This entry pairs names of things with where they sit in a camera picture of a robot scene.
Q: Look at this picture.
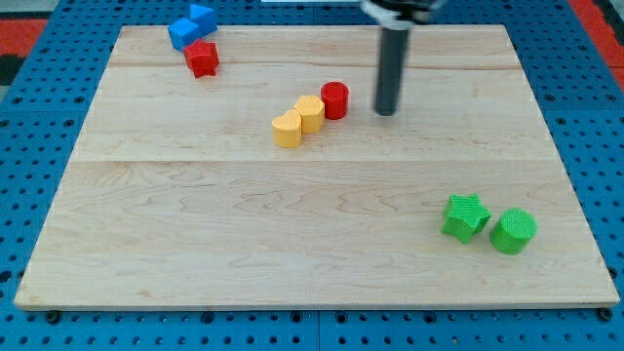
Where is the blue cube block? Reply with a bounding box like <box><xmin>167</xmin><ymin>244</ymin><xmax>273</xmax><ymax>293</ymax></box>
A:
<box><xmin>168</xmin><ymin>18</ymin><xmax>202</xmax><ymax>52</ymax></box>

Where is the green star block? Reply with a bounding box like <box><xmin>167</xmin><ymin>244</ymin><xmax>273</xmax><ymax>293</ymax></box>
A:
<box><xmin>441</xmin><ymin>194</ymin><xmax>491</xmax><ymax>244</ymax></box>

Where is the wooden board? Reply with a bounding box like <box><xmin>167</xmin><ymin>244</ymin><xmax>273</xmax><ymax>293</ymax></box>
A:
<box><xmin>15</xmin><ymin>25</ymin><xmax>619</xmax><ymax>311</ymax></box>

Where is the yellow heart block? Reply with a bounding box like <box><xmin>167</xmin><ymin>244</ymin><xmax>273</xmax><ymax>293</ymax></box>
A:
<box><xmin>271</xmin><ymin>109</ymin><xmax>302</xmax><ymax>148</ymax></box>

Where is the green cylinder block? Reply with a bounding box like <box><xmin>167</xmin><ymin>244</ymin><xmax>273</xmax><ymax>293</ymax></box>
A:
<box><xmin>489</xmin><ymin>208</ymin><xmax>538</xmax><ymax>254</ymax></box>

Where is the yellow hexagon block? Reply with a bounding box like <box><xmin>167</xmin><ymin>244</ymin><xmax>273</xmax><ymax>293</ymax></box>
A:
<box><xmin>293</xmin><ymin>96</ymin><xmax>325</xmax><ymax>134</ymax></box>

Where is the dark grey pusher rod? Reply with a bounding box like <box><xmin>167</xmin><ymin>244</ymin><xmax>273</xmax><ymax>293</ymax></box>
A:
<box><xmin>373</xmin><ymin>27</ymin><xmax>411</xmax><ymax>116</ymax></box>

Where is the red cylinder block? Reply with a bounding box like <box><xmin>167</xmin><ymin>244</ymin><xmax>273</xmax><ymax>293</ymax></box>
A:
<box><xmin>321</xmin><ymin>81</ymin><xmax>349</xmax><ymax>120</ymax></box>

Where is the red star block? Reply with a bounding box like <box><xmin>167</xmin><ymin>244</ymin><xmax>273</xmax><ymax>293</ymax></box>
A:
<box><xmin>183</xmin><ymin>39</ymin><xmax>219</xmax><ymax>78</ymax></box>

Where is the blue triangle block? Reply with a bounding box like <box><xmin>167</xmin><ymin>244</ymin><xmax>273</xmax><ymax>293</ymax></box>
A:
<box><xmin>189</xmin><ymin>4</ymin><xmax>218</xmax><ymax>35</ymax></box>

